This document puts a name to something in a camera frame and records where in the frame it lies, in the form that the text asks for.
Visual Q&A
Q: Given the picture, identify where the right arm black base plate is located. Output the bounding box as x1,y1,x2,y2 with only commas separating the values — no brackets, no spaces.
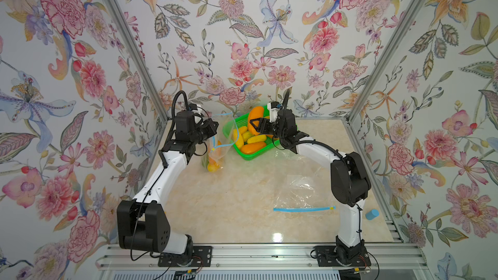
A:
311,244,372,268

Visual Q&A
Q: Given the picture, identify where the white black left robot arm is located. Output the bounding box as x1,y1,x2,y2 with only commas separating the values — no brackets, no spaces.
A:
117,90,219,261

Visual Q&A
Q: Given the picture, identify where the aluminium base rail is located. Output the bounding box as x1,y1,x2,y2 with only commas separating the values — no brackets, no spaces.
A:
96,243,428,271

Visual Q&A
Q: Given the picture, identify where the green plastic basket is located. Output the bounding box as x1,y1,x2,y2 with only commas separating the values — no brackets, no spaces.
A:
223,106,281,161

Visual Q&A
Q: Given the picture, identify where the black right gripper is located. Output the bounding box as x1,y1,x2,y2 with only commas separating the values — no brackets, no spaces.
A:
252,118,287,141

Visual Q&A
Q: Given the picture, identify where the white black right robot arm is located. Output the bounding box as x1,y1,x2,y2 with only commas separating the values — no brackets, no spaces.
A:
248,108,372,266

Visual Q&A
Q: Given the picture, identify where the orange mango front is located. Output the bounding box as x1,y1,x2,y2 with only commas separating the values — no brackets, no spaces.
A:
240,143,267,155

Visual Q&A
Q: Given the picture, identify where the yellow crumpled mango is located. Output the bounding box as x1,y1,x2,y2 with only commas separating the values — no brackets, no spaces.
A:
246,134,267,144

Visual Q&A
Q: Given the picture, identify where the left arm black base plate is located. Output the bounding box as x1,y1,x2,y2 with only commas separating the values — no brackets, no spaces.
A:
158,246,213,268

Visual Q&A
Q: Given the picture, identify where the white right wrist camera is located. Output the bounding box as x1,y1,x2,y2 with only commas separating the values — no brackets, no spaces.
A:
267,101,281,123

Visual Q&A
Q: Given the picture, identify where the clear zip-top bag blue zipper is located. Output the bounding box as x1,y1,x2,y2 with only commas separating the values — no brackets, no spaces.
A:
202,113,237,172

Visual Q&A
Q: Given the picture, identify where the blue cylinder cap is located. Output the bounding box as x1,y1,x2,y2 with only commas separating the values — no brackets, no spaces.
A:
365,209,380,220

